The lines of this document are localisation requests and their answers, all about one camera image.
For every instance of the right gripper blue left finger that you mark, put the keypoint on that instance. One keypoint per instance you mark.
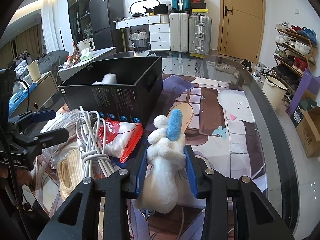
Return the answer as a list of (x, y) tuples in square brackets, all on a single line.
[(141, 175)]

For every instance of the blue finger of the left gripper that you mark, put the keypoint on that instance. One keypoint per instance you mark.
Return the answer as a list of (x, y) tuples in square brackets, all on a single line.
[(50, 137), (42, 116)]

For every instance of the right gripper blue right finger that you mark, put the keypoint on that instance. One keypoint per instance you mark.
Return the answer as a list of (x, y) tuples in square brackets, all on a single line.
[(191, 170)]

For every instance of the white plush toy blue ear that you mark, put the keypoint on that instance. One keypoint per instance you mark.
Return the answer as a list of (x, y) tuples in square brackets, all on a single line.
[(166, 156)]

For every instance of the red white snack packet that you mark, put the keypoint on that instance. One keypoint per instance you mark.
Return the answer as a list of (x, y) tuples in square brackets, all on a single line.
[(120, 138)]

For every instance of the black cardboard box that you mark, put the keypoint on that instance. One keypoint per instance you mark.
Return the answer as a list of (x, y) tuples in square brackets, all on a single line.
[(123, 89)]

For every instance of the beige side cabinet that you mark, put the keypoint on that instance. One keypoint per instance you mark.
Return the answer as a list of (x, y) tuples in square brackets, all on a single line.
[(39, 93)]

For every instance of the beige cup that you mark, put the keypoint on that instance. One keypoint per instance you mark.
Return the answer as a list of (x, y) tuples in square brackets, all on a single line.
[(34, 71)]

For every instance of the grey coffee table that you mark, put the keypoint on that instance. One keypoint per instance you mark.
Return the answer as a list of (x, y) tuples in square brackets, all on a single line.
[(64, 74)]

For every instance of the dark grey blanket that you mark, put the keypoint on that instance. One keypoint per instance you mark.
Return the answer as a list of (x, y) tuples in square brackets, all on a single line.
[(51, 61)]

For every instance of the red snack bag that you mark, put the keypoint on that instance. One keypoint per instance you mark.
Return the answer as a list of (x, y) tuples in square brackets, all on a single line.
[(72, 59)]

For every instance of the green tissue pack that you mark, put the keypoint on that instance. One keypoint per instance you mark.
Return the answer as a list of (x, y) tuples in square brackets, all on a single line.
[(86, 54)]

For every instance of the white electric kettle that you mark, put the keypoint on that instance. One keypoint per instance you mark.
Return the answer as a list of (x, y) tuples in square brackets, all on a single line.
[(86, 44)]

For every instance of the dark glass cabinet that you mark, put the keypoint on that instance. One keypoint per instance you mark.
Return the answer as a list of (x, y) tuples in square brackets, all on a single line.
[(80, 20)]

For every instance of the white bucket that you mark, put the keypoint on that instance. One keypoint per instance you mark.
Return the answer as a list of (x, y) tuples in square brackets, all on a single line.
[(274, 90)]

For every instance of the brown cardboard box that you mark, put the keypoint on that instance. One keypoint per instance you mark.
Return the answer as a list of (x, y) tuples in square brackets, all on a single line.
[(307, 125)]

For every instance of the black refrigerator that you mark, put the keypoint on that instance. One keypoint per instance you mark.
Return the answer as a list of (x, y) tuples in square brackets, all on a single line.
[(103, 14)]

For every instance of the woven basket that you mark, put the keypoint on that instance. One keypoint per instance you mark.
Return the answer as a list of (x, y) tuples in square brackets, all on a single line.
[(140, 39)]

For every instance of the silver suitcase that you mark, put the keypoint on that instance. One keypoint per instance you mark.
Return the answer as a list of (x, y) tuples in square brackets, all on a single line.
[(199, 34)]

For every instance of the white dressing table with drawers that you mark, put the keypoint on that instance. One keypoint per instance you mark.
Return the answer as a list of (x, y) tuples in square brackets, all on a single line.
[(156, 25)]

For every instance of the white suitcase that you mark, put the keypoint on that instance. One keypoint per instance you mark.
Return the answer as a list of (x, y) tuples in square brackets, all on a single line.
[(179, 32)]

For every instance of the purple box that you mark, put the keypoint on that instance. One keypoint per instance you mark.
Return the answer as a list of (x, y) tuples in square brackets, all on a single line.
[(308, 88)]

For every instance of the oval mirror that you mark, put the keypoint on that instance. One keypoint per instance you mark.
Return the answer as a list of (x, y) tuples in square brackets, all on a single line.
[(143, 6)]

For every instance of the wooden shoe rack with shoes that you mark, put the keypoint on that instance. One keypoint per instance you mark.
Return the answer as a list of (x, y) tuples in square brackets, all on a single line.
[(295, 53)]

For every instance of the stack of shoe boxes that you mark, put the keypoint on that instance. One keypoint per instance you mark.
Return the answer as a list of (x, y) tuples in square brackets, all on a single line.
[(198, 7)]

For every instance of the wooden door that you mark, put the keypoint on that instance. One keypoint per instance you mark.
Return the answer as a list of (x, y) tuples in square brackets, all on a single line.
[(241, 28)]

